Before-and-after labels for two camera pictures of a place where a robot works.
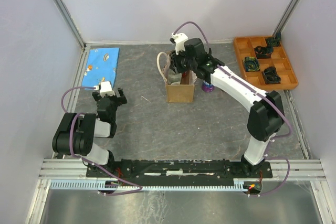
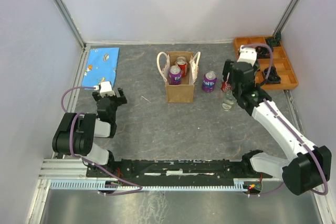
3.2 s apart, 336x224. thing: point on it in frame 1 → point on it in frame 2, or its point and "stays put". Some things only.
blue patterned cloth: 101,66 stays put
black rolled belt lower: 270,76 stays put
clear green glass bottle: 172,77 → 229,100
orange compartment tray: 265,62 stays put
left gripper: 121,100 stays put
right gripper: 175,61 → 226,68
